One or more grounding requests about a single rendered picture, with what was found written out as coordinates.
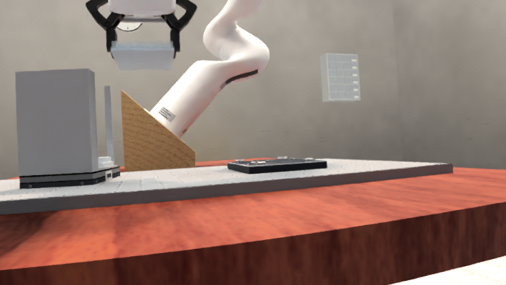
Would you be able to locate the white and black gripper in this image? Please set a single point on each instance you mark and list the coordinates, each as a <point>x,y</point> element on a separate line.
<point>142,11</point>

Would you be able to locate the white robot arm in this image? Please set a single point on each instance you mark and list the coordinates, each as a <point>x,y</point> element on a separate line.
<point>247,57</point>

